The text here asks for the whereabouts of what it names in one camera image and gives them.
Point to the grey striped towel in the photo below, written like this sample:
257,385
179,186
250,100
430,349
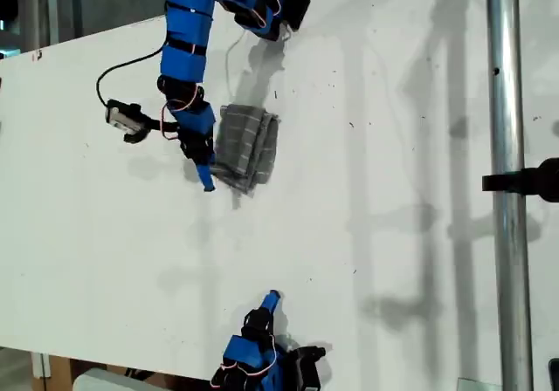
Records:
244,146

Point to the white box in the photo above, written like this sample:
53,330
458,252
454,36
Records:
96,382

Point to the grey background pole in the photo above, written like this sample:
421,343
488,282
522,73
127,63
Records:
53,7

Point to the wooden table leg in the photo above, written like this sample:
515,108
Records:
59,373

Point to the black round object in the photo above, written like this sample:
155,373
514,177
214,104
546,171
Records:
8,2

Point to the black clamp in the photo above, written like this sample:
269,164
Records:
537,179

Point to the small black object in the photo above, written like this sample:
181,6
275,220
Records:
554,375

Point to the black camera stalk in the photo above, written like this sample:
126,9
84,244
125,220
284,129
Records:
159,125

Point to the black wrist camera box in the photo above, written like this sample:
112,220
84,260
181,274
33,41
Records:
308,365
122,114

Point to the steel post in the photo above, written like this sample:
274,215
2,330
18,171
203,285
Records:
508,103

